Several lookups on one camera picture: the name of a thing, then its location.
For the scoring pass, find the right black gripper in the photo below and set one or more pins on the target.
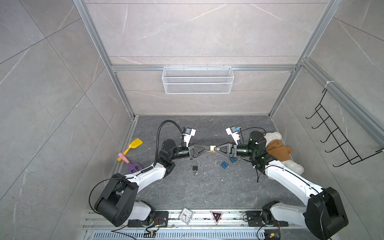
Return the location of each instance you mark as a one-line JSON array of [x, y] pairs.
[[231, 149]]

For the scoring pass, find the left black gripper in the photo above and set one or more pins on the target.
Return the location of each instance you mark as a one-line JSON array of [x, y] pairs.
[[193, 151]]

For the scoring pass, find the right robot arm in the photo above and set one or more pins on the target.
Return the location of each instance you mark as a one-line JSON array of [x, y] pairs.
[[323, 212]]

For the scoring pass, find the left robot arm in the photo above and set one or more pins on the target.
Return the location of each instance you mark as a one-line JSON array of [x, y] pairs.
[[118, 201]]

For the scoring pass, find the white teddy bear brown hoodie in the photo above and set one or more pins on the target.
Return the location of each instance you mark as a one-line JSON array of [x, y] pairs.
[[276, 149]]

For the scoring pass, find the yellow toy shovel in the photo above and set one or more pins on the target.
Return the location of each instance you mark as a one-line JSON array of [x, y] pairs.
[[133, 145]]

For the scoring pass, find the small white clock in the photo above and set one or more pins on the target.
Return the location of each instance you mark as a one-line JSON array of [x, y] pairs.
[[186, 215]]

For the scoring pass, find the red triangle warning sign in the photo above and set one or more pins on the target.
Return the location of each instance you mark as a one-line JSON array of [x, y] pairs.
[[217, 216]]

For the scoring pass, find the pink purple toy shovel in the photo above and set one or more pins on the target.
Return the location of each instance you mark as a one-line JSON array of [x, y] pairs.
[[133, 167]]

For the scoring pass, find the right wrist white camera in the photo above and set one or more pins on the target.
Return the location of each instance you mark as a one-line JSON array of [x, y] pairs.
[[233, 132]]

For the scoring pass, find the wrist white camera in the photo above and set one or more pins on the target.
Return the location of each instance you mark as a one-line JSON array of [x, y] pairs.
[[233, 132], [187, 134]]

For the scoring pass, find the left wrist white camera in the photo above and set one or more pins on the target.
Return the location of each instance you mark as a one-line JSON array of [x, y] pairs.
[[187, 134]]

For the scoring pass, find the white wire mesh basket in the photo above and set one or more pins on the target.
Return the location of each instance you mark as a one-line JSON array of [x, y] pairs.
[[197, 80]]

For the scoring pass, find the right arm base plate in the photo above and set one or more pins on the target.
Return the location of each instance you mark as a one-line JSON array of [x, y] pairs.
[[260, 218]]

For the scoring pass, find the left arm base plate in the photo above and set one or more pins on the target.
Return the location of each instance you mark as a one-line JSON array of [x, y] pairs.
[[156, 219]]

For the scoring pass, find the black wire hook rack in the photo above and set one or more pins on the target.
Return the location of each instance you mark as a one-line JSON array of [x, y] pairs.
[[335, 132]]

